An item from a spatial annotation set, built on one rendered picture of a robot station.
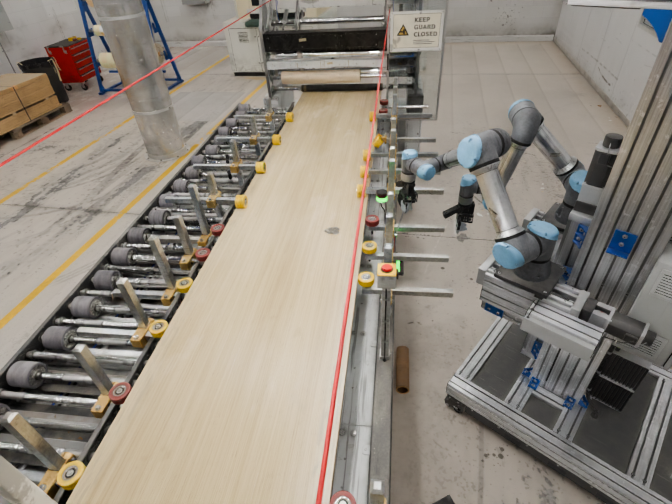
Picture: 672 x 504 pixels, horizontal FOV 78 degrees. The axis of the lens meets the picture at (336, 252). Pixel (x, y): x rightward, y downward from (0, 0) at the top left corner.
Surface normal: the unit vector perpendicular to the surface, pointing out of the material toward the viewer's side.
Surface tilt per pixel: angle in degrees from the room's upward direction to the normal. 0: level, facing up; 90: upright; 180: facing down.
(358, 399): 0
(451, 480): 0
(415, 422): 0
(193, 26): 90
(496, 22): 90
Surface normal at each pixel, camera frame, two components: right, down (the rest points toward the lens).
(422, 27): -0.12, 0.62
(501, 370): -0.06, -0.78
